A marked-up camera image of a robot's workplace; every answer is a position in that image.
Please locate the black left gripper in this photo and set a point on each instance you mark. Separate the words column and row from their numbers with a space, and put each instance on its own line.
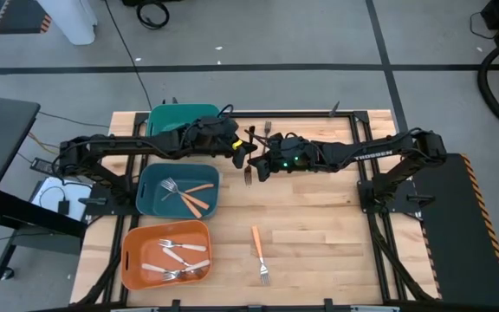
column 212, row 136

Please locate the dark blue plastic bin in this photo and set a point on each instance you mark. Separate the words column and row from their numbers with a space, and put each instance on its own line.
column 208, row 173

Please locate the orange plastic bin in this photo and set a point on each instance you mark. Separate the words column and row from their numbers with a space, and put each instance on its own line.
column 141, row 242

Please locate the white cylindrical pillar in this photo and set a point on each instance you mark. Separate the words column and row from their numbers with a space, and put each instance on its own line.
column 69, row 21

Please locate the black aluminium table frame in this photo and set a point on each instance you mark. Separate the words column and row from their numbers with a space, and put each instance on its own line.
column 301, row 115

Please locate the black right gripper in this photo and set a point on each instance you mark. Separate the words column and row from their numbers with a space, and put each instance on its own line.
column 295, row 151

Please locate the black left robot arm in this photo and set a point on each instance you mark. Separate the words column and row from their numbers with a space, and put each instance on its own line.
column 124, row 145

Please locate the black power adapter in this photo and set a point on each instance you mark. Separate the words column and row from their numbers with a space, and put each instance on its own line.
column 63, row 207

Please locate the black power strip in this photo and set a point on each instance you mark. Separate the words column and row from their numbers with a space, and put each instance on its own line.
column 43, row 165

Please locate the white board under desk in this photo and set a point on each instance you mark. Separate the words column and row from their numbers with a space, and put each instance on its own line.
column 80, row 208

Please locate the black equipment box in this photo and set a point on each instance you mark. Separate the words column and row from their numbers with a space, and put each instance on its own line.
column 150, row 1

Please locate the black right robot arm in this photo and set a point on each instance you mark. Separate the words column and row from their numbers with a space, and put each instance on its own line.
column 345, row 149

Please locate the black platform with hazard stripes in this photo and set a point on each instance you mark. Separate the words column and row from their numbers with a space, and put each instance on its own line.
column 462, row 260

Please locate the black mat with hazard stripes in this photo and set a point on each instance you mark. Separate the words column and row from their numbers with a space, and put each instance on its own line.
column 22, row 17

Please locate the green plastic bin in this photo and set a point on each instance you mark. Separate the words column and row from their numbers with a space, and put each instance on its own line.
column 167, row 117

